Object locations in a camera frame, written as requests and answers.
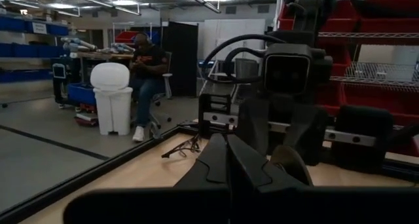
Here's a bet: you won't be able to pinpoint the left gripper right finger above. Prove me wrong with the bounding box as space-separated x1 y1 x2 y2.
227 134 309 191

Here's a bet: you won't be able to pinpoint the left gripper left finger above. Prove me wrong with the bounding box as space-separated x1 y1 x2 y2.
172 133 230 189

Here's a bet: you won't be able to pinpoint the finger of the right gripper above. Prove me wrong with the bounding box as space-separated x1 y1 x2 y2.
283 105 330 167
236 97 270 157

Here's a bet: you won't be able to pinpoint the clear safety glasses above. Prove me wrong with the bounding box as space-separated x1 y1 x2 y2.
160 133 202 159

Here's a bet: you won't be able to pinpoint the grey mesh chair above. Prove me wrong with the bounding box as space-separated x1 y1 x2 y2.
232 57 260 97

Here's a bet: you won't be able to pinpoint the white partition board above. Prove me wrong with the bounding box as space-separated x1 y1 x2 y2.
203 18 266 62

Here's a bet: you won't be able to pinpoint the black curtain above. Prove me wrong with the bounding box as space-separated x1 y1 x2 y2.
161 20 200 98

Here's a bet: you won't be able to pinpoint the office chair with white armrests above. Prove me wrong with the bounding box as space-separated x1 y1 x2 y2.
149 51 174 130

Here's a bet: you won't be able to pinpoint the person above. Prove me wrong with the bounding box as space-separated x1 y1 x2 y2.
128 32 170 143

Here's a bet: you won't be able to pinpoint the white trash bin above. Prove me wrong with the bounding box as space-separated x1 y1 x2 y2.
89 62 134 136

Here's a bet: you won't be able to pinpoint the grey headphones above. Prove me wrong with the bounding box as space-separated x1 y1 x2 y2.
132 32 153 47

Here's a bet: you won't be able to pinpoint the stack of books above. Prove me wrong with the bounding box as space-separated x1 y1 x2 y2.
73 109 100 127

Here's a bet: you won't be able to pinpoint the blue crate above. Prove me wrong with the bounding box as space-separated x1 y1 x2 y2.
67 82 98 107

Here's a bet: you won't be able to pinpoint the wooden work table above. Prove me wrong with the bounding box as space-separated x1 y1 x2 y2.
75 50 135 61

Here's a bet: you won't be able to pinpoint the shelf with blue bins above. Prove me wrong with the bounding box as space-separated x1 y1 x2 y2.
0 15 70 84

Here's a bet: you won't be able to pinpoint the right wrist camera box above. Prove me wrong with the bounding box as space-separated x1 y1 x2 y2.
263 43 312 96

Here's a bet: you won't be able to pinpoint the black frame clamp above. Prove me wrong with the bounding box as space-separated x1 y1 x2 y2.
148 120 162 140

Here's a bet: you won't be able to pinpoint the right arm black cables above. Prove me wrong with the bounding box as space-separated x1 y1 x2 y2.
202 33 287 84

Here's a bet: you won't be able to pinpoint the wire rack with red bins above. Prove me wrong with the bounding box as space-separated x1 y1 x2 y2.
277 0 419 157

